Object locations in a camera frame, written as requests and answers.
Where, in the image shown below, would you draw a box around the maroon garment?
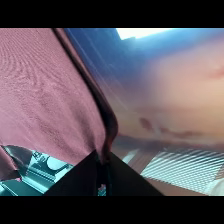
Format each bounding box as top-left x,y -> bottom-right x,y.
0,27 -> 120,183

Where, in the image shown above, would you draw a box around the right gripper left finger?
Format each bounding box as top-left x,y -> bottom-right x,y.
43,149 -> 102,197

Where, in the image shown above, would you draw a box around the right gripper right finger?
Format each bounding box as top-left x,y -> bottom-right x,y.
105,151 -> 164,197

